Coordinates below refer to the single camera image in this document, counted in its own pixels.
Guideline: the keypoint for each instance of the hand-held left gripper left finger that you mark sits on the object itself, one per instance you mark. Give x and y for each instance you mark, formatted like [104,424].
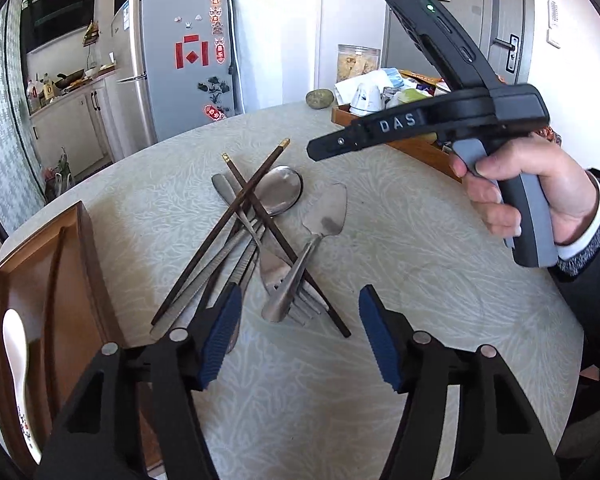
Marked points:
[222,330]

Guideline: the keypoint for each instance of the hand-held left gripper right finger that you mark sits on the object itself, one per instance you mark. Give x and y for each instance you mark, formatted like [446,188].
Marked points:
[380,340]

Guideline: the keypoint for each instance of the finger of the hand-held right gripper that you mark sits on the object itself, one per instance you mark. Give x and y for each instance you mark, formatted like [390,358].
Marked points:
[340,142]

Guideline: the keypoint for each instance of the spade-shaped metal spoon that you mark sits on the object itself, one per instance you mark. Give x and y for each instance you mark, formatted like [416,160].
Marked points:
[325,210]

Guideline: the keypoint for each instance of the large metal spoon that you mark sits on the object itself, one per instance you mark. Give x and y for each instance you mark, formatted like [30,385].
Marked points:
[280,190]

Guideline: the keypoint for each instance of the metal fork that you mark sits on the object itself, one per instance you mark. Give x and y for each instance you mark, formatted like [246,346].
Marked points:
[270,265]

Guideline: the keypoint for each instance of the brown wooden utensil tray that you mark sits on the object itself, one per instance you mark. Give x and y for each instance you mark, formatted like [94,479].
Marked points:
[75,270]

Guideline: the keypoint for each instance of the person's right forearm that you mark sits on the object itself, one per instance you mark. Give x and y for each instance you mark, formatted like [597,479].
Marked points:
[597,240]

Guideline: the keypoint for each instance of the person's right hand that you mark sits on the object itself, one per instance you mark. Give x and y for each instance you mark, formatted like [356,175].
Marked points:
[560,185]

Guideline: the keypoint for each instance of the round grey stone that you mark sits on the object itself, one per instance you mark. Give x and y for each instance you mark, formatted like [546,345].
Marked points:
[320,98]

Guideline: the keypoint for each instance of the white cup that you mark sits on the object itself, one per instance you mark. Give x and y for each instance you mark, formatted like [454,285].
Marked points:
[365,97]

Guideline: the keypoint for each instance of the cluttered wooden tray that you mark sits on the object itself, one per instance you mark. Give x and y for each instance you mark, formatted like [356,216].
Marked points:
[410,147]

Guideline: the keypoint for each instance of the clear plastic jar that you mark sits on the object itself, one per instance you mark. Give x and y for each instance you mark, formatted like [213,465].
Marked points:
[357,62]

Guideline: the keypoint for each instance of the grey door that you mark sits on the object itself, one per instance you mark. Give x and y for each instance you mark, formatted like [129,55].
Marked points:
[485,10]

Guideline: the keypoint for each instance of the silver refrigerator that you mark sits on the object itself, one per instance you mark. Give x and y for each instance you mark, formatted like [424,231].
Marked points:
[180,60]

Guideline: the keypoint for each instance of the white ceramic spoon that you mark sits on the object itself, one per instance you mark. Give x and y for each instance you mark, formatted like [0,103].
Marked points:
[17,360]

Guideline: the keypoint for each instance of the plastic bags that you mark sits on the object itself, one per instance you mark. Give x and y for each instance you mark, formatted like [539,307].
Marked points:
[60,170]

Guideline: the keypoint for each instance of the white kitchen cabinet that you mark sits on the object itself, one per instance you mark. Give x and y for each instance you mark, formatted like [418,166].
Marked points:
[75,120]

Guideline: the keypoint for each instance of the black wok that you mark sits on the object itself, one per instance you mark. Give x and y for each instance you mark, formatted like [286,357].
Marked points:
[69,79]

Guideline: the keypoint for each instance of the patterned sliding door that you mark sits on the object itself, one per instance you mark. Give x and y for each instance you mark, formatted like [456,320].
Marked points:
[5,135]

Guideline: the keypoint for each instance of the plastic bottle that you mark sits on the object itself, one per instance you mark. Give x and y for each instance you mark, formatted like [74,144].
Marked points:
[32,95]

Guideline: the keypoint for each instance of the black range hood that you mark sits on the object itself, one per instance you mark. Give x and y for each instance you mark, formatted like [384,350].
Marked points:
[55,15]

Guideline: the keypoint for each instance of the white wall switch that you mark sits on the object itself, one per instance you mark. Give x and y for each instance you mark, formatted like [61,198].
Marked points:
[553,16]

